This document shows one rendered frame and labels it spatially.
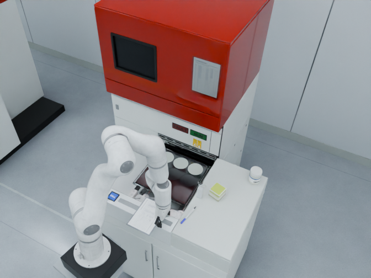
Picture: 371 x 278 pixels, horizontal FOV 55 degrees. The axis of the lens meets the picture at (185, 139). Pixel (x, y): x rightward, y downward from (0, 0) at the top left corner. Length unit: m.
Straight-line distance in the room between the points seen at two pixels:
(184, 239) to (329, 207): 1.88
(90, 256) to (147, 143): 0.74
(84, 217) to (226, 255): 0.76
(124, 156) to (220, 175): 0.98
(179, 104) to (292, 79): 1.70
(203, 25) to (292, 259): 2.03
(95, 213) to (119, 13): 1.05
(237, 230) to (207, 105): 0.71
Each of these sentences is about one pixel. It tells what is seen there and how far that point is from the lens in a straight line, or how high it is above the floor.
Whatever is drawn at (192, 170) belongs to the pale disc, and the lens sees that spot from 2.34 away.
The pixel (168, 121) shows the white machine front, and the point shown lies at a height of 1.12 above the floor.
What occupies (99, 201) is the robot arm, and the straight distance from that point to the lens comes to 1.60.
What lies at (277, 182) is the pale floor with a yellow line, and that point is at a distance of 3.57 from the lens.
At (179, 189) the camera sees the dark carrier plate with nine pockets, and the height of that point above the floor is 0.90.
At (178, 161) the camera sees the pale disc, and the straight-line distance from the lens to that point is 2.39.
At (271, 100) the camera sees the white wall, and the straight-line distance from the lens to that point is 3.79.
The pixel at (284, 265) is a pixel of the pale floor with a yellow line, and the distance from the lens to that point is 3.11.
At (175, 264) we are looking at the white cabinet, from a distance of 2.28.
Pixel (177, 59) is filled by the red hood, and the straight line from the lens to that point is 1.96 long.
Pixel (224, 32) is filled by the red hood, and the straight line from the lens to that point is 1.86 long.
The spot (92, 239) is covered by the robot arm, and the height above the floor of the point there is 1.13.
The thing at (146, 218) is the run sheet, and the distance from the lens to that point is 2.04.
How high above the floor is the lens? 2.68
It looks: 45 degrees down
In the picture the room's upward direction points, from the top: 3 degrees clockwise
